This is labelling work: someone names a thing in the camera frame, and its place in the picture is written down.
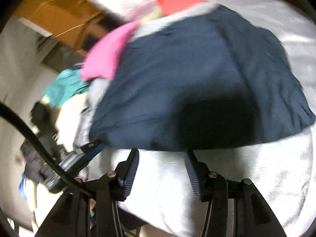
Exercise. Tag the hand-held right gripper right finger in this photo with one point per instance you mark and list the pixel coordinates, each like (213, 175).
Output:
(192, 175)

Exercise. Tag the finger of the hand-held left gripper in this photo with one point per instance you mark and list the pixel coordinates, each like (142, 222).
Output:
(92, 145)
(95, 154)

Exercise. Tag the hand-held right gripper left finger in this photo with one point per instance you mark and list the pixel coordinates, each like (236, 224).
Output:
(130, 175)

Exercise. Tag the navy padded jacket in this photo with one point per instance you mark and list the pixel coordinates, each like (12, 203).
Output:
(185, 79)

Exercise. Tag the cream sofa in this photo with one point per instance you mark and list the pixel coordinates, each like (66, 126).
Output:
(69, 118)

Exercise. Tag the black garment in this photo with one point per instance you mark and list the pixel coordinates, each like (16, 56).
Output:
(40, 113)

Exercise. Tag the teal garment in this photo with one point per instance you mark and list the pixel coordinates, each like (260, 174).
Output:
(64, 86)

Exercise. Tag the grey bed sheet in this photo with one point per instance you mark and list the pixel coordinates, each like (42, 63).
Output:
(259, 165)

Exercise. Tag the pink pillow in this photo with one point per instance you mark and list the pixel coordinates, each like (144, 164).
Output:
(106, 54)

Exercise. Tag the wooden column cabinet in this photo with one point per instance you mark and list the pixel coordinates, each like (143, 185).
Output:
(54, 12)

